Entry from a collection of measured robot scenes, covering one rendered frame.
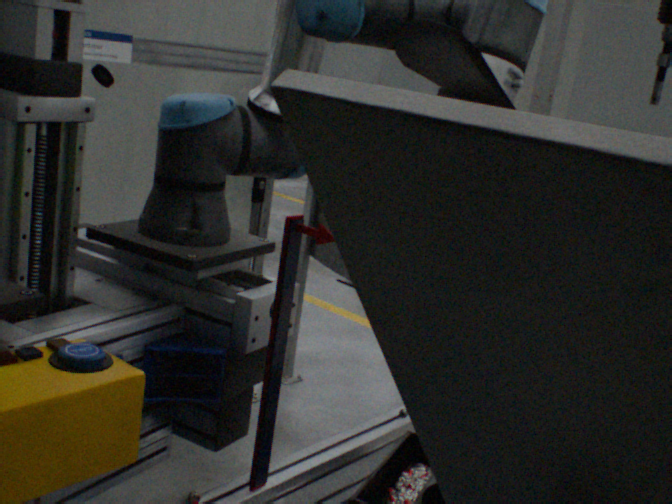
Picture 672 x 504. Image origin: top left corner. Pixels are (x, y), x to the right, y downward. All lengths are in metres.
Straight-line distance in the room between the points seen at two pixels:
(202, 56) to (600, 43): 5.05
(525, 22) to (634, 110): 6.29
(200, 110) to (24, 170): 0.29
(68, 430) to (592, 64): 6.82
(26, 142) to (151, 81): 1.44
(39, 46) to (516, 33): 0.62
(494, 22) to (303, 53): 0.50
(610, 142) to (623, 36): 7.02
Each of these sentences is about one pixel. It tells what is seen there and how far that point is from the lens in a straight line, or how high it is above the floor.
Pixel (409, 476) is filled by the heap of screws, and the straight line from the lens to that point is 1.11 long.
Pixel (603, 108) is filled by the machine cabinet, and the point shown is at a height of 1.22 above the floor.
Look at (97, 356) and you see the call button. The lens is 0.75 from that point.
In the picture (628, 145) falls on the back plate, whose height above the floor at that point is 1.36.
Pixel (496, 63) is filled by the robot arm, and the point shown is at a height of 1.38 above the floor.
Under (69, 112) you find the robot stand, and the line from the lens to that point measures 1.21.
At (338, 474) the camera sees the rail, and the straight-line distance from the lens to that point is 1.12.
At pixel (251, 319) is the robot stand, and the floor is 0.96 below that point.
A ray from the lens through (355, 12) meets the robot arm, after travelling 0.88.
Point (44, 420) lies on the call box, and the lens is 0.70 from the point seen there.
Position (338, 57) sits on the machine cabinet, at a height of 1.26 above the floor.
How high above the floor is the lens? 1.37
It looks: 14 degrees down
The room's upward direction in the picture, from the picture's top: 9 degrees clockwise
